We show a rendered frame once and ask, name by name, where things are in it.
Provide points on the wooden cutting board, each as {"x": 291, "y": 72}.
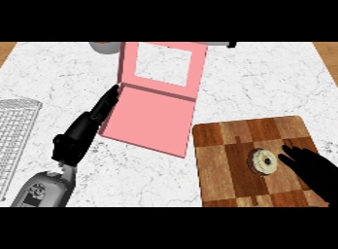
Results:
{"x": 242, "y": 162}

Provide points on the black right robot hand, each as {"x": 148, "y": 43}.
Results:
{"x": 319, "y": 171}

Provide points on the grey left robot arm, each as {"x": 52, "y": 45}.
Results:
{"x": 44, "y": 189}

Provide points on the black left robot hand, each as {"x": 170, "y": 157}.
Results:
{"x": 80, "y": 133}

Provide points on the pale grey appliance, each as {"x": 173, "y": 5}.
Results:
{"x": 223, "y": 43}

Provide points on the grey rounded object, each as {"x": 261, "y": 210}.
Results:
{"x": 107, "y": 47}

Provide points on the white frosted cupcake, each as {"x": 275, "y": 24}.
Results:
{"x": 263, "y": 161}

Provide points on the pink open box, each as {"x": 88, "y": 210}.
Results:
{"x": 154, "y": 97}

